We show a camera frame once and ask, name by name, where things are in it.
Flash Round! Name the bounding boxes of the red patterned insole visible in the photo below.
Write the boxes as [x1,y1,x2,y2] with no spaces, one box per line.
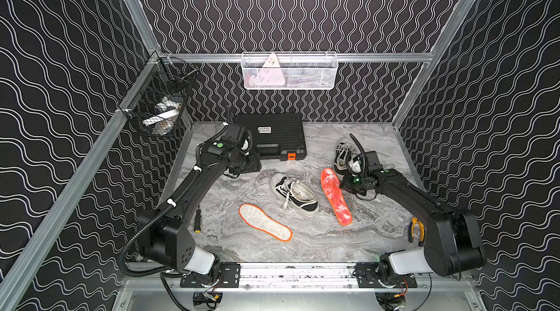
[321,168,353,226]

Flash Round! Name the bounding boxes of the white insole orange edge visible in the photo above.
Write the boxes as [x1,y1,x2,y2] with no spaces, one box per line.
[239,204,293,242]

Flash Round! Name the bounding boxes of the black white sneaker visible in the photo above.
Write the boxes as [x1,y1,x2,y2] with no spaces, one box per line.
[271,173,319,216]
[334,138,362,178]

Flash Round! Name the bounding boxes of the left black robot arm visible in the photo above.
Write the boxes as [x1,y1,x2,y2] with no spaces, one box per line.
[118,123,261,277]

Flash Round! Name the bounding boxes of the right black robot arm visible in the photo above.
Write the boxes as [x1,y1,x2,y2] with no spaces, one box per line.
[334,137,487,283]

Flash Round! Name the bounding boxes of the black plastic tool case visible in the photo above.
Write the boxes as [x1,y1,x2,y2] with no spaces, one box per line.
[233,113,308,161]

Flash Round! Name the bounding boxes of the yellow black screwdriver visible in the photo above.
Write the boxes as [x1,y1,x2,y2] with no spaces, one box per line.
[193,207,202,233]

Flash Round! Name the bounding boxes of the pink triangular card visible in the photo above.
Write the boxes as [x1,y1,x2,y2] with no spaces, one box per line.
[256,53,286,86]

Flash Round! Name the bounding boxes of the white items in black basket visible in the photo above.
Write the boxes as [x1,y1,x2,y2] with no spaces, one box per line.
[141,97,182,136]

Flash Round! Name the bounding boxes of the yellow handled pliers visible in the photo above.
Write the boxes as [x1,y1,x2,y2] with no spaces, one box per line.
[407,217,426,247]

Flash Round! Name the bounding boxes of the white wire basket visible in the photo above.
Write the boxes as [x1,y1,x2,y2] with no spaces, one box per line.
[241,51,339,90]

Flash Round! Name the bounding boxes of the black wire basket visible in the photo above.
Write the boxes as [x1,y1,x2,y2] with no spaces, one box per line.
[124,57,201,138]

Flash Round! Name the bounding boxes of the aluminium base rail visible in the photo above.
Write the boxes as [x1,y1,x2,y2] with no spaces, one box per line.
[122,261,475,293]

